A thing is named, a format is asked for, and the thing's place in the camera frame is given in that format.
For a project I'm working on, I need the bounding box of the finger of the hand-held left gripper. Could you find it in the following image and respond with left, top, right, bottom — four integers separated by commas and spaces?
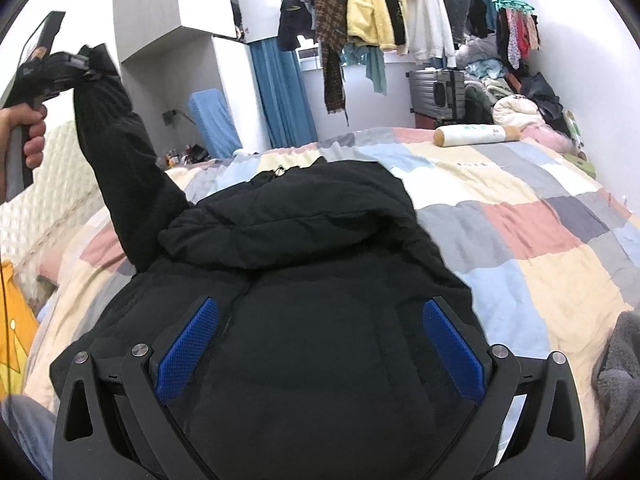
50, 49, 101, 86

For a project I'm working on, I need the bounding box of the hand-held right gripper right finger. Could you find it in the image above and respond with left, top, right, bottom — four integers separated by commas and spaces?
422, 296, 587, 480

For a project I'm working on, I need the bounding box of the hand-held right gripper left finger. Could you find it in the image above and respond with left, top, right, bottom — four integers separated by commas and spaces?
51, 296, 221, 480

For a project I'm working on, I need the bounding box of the black hooded jacket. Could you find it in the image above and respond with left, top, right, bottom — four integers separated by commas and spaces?
50, 44, 493, 480

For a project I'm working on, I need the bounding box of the pile of clothes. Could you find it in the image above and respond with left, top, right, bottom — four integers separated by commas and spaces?
457, 42, 576, 136

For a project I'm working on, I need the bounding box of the person's left hand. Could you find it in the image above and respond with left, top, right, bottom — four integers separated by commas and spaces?
0, 106, 49, 171

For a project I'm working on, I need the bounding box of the white padded headboard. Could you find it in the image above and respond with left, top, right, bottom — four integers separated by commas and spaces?
0, 120, 103, 266

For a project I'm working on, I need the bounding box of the white wardrobe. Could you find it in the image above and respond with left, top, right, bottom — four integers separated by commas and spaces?
112, 0, 273, 153

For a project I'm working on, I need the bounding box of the pastel patchwork quilt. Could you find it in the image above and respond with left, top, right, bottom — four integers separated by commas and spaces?
22, 127, 640, 411

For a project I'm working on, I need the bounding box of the light blue covered chair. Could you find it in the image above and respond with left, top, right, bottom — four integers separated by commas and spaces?
188, 88, 243, 160

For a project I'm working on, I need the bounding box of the grey fleece blanket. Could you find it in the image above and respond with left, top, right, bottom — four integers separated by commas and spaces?
585, 311, 640, 478

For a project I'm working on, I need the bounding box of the orange yellow printed pillow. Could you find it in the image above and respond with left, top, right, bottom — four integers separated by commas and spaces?
0, 260, 41, 401

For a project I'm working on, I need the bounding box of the blue grey cloth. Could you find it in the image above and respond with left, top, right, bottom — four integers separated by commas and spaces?
0, 394, 58, 480

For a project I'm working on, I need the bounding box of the blue curtain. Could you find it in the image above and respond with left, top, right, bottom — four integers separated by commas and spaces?
249, 37, 319, 150

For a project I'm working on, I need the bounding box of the white cylinder bolster pillow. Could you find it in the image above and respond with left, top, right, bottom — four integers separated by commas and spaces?
433, 124, 522, 150

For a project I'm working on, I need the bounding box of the black hanging jacket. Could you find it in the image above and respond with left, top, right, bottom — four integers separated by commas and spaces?
276, 0, 317, 53

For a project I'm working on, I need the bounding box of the pink pillow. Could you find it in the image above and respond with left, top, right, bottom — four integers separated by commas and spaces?
520, 122, 576, 157

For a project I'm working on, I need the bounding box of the silver hard suitcase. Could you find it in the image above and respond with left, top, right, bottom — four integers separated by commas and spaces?
407, 67, 468, 122

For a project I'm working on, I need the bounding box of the teal hanging garment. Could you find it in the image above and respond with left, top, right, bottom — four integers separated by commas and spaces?
364, 45, 388, 97

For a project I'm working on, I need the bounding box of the yellow fleece jacket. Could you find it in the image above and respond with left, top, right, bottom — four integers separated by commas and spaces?
344, 0, 407, 52

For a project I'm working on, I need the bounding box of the white hoodie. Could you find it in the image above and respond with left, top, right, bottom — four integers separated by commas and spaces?
402, 0, 457, 68

